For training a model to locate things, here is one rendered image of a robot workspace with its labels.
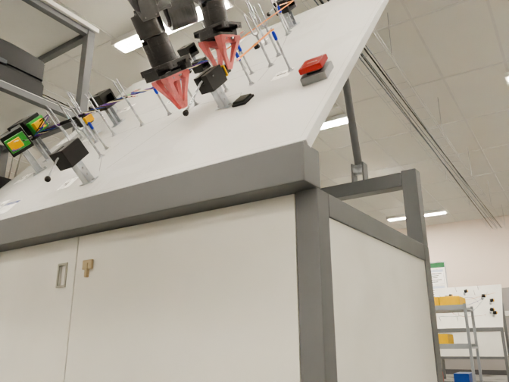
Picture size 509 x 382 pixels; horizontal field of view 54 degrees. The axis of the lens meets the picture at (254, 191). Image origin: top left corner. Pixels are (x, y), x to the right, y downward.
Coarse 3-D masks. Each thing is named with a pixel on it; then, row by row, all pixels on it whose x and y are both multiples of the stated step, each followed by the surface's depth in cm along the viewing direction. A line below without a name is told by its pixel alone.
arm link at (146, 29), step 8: (136, 16) 97; (160, 16) 100; (136, 24) 98; (144, 24) 98; (152, 24) 98; (160, 24) 99; (168, 24) 100; (136, 32) 100; (144, 32) 98; (152, 32) 98; (160, 32) 99; (144, 40) 102
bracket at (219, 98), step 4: (220, 88) 113; (212, 92) 113; (216, 92) 113; (224, 92) 114; (216, 96) 114; (220, 96) 113; (224, 96) 114; (216, 100) 114; (220, 100) 114; (224, 100) 114; (228, 100) 115; (220, 104) 114; (224, 104) 114; (228, 104) 114; (232, 104) 114; (216, 108) 116; (220, 108) 115
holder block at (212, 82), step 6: (216, 66) 112; (204, 72) 112; (210, 72) 110; (216, 72) 111; (222, 72) 112; (198, 78) 110; (204, 78) 109; (210, 78) 110; (216, 78) 111; (222, 78) 112; (204, 84) 111; (210, 84) 110; (216, 84) 111; (204, 90) 112; (210, 90) 111
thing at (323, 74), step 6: (324, 66) 100; (330, 66) 100; (318, 72) 98; (324, 72) 97; (330, 72) 99; (306, 78) 99; (312, 78) 99; (318, 78) 98; (324, 78) 98; (306, 84) 100
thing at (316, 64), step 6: (324, 54) 100; (312, 60) 100; (318, 60) 98; (324, 60) 99; (306, 66) 99; (312, 66) 98; (318, 66) 97; (300, 72) 99; (306, 72) 99; (312, 72) 99
